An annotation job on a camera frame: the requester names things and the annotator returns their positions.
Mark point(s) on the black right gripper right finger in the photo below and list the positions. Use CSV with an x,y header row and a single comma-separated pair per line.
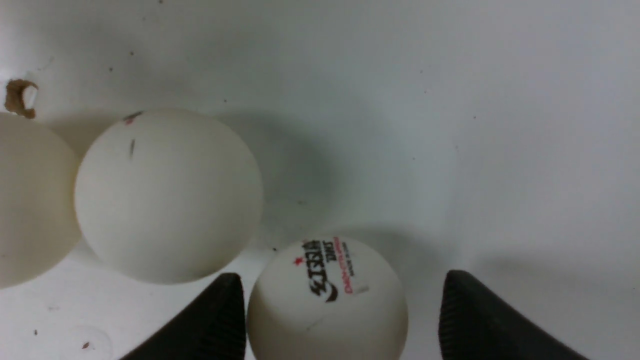
x,y
477,324

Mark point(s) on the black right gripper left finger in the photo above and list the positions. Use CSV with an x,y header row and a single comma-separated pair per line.
x,y
211,327

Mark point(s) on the white ball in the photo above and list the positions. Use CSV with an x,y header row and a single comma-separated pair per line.
x,y
168,196
38,224
327,298

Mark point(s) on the small brown debris scrap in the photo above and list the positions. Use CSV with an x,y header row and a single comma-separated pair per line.
x,y
18,97

